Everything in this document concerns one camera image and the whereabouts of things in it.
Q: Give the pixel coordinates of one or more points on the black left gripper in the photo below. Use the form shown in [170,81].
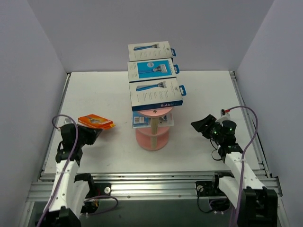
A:
[85,135]

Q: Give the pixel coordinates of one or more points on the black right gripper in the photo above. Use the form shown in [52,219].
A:
[208,126]

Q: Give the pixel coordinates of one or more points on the orange Gillette box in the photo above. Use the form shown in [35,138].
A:
[96,122]

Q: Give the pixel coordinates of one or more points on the clear blister razor pack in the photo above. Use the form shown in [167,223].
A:
[166,121]

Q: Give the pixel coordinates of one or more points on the blister razor pack blue card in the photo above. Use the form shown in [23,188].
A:
[140,121]

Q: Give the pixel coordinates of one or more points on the blue Harry's razor box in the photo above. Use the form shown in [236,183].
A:
[151,51]
[151,69]

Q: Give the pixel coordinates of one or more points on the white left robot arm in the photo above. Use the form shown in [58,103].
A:
[69,188]

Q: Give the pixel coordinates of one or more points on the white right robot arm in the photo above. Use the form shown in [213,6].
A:
[255,205]

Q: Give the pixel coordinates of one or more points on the pink three-tier wooden shelf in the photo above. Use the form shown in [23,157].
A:
[152,138]

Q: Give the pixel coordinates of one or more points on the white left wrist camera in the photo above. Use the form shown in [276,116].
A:
[67,121]

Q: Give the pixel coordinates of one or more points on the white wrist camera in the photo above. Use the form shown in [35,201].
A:
[225,115]
[67,121]

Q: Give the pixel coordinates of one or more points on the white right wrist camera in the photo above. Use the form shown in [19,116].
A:
[225,115]

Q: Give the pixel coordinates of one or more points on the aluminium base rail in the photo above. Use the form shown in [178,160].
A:
[144,188]

